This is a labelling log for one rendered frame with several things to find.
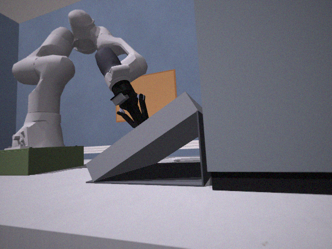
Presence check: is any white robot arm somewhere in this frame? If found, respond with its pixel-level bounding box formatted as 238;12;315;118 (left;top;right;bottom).
4;10;148;150

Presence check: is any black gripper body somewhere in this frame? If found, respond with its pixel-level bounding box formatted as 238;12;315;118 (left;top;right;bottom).
112;80;138;110

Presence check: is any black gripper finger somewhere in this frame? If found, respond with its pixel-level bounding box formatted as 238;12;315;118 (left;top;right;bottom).
128;93;149;122
117;102;139;128

